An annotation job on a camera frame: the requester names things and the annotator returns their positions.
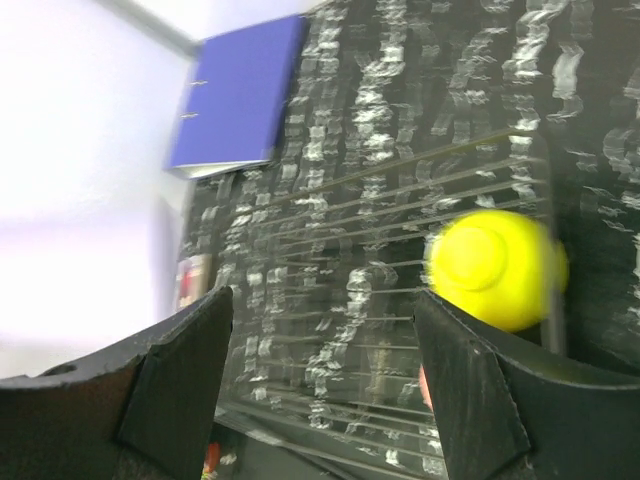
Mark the wire dish rack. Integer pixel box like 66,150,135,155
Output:
216,131,551,479

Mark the red picture book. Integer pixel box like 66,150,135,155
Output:
175,254,212,311

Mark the yellow-green bowl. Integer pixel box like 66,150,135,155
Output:
428,209,569,332

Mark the pink plastic cup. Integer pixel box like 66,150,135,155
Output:
419,366,433,410

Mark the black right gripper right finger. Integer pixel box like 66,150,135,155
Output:
414,291,639,480

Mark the blue ring binder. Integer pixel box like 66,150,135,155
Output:
168,15,306,179

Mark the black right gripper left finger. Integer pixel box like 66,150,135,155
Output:
1,287,234,479

